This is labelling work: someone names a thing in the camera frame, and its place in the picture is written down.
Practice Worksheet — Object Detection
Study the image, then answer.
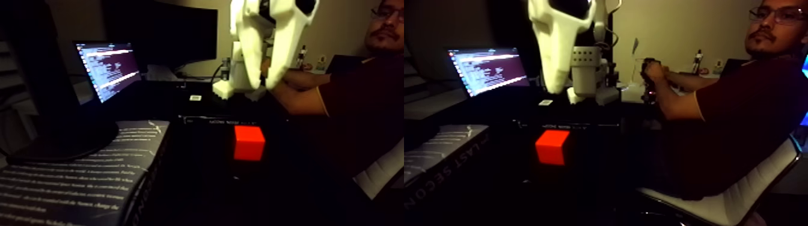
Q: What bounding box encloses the red cube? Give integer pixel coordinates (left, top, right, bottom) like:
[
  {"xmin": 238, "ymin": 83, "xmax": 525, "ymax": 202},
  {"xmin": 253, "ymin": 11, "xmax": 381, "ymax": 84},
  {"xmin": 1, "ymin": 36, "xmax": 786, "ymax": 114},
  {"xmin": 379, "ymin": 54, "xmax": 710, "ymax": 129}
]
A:
[{"xmin": 233, "ymin": 124, "xmax": 267, "ymax": 162}]

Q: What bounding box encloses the person's left hand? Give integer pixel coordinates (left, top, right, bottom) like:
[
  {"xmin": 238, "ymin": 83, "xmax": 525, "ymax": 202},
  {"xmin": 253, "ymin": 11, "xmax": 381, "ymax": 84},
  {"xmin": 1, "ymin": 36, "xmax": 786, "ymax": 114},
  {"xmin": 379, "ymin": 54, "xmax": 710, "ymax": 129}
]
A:
[{"xmin": 643, "ymin": 58, "xmax": 667, "ymax": 85}]

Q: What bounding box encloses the wide black monitor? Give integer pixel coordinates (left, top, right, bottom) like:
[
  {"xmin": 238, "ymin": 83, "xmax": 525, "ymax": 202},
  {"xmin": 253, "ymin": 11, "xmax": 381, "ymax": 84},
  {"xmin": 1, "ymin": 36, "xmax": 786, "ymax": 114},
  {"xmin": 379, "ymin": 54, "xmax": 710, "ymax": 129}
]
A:
[{"xmin": 104, "ymin": 0, "xmax": 219, "ymax": 70}]

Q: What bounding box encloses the black box with small lettering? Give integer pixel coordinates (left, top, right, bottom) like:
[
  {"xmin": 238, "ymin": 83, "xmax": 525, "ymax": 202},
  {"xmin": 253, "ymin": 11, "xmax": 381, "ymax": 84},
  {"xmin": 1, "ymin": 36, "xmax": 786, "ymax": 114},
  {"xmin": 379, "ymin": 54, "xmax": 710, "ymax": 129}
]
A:
[{"xmin": 179, "ymin": 114, "xmax": 298, "ymax": 190}]

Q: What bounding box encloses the open laptop with lit screen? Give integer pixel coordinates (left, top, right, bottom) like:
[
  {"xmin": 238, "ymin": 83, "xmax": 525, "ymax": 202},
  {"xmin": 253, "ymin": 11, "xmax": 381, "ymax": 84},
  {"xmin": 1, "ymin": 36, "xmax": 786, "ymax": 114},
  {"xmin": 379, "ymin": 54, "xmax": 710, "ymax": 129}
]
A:
[{"xmin": 74, "ymin": 41, "xmax": 143, "ymax": 104}]

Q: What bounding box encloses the black monitor on round stand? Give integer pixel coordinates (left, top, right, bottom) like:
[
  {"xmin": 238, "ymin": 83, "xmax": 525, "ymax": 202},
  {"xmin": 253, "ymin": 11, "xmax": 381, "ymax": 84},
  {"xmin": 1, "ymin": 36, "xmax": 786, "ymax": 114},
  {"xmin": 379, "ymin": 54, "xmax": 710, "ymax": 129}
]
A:
[{"xmin": 0, "ymin": 0, "xmax": 121, "ymax": 162}]

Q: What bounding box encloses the dark box with white text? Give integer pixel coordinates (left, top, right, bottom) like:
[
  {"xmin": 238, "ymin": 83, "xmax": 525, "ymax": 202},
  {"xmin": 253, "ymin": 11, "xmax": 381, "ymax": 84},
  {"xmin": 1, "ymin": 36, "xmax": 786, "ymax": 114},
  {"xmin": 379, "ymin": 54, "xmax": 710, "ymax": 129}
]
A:
[{"xmin": 0, "ymin": 120, "xmax": 171, "ymax": 226}]

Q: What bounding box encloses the person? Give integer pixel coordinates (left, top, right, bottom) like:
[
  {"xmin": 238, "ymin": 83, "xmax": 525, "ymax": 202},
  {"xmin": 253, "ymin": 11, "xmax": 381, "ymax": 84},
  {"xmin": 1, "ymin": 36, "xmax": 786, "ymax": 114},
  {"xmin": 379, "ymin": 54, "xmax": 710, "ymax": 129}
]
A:
[{"xmin": 640, "ymin": 0, "xmax": 808, "ymax": 201}]

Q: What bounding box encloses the white chair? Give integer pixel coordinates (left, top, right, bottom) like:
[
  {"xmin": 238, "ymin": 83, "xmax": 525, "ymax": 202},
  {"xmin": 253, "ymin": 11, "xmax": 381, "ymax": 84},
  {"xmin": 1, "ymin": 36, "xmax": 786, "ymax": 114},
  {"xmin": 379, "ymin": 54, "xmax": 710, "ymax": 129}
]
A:
[{"xmin": 637, "ymin": 135, "xmax": 808, "ymax": 226}]

